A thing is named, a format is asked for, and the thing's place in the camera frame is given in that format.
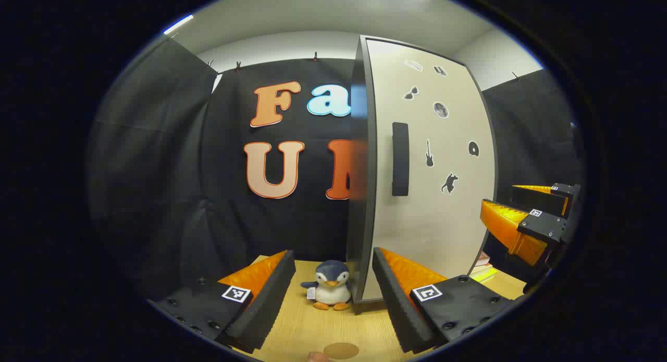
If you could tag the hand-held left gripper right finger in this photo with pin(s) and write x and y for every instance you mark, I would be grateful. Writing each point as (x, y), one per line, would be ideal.
(393, 304)

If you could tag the pink book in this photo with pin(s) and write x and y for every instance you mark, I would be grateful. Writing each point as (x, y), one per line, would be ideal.
(483, 259)

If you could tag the ceiling light strip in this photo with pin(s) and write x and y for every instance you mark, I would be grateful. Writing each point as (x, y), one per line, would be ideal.
(178, 24)

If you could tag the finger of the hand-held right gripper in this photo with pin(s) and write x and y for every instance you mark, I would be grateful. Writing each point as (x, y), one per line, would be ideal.
(536, 200)
(544, 226)

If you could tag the white cabinet door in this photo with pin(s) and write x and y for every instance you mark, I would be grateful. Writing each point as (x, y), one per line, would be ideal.
(443, 221)

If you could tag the penguin plush toy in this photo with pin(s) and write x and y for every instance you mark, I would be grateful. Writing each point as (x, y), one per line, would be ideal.
(331, 291)

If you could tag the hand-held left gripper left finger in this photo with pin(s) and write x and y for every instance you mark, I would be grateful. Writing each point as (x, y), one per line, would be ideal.
(268, 304)

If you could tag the brown round coaster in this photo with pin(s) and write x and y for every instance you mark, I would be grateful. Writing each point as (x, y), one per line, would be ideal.
(341, 350)

